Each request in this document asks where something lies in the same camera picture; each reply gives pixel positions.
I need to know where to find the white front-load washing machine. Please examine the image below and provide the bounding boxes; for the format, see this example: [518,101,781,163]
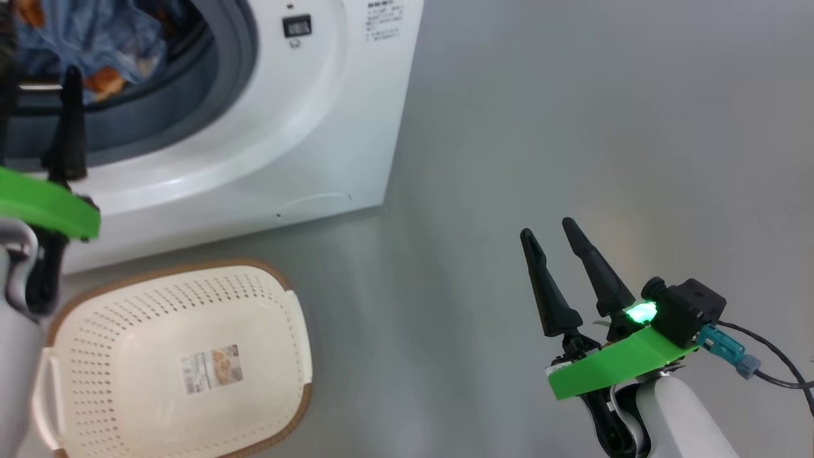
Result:
[0,0,425,275]

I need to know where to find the paper label inside basket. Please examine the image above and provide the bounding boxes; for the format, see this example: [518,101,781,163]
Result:
[180,344,244,396]

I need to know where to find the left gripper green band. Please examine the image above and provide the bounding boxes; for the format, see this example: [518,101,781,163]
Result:
[0,19,101,314]

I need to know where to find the cream laundry basket brown rim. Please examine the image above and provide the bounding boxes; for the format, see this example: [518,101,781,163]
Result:
[32,258,314,458]

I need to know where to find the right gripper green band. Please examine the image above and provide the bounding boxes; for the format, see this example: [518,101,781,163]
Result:
[520,217,701,440]

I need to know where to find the blue garment with orange print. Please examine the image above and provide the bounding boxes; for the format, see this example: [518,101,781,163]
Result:
[13,0,169,102]

